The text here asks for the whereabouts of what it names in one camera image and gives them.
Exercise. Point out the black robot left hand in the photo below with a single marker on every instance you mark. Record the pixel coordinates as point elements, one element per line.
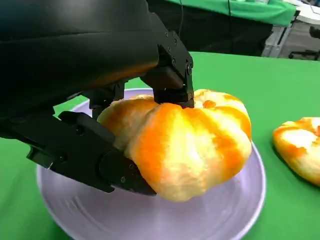
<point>62,55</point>

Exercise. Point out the orange and white bread roll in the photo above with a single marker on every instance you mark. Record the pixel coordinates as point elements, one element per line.
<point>190,145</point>
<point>300,150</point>

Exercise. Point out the lilac plate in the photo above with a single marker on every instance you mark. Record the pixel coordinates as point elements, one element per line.
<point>150,220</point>

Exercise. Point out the green cloth on neighbouring table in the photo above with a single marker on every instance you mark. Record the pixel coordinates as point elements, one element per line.
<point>255,11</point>

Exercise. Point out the white desk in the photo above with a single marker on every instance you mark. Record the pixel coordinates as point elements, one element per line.
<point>308,13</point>

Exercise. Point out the aluminium frame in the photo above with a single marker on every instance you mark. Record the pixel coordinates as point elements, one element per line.
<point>277,37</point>

